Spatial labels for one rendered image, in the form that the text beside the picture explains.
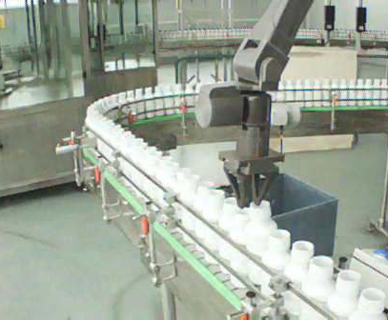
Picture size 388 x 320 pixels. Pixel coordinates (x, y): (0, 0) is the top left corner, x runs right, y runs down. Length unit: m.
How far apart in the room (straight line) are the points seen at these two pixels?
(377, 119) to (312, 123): 0.47
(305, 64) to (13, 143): 3.15
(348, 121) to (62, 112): 2.45
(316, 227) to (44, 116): 3.03
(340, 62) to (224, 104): 4.66
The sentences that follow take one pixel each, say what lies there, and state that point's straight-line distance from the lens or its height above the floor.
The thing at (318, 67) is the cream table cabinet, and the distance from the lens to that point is 5.25.
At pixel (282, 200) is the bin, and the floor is 0.84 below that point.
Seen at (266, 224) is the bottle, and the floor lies 1.17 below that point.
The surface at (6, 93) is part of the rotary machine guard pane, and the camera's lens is 4.09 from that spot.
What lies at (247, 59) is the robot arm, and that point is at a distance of 0.75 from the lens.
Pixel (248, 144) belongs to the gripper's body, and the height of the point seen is 1.33.
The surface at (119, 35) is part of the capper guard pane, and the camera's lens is 6.22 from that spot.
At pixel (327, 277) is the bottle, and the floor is 1.15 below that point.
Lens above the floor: 1.54
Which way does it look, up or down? 22 degrees down
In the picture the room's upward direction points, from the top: 1 degrees counter-clockwise
